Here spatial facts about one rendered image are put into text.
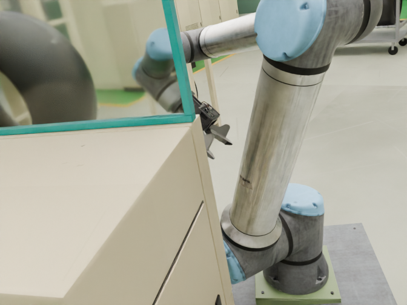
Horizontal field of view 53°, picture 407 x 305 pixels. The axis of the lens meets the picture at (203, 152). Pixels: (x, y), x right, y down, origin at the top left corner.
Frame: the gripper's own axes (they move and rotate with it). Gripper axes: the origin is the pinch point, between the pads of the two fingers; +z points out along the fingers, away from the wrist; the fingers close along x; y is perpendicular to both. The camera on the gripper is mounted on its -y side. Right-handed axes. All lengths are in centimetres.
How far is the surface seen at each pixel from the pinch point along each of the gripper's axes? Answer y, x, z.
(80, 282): 28, -87, 5
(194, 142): 27, -54, 0
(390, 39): 30, 503, 26
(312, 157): -54, 203, 40
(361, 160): -29, 201, 65
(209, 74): -82, 251, -78
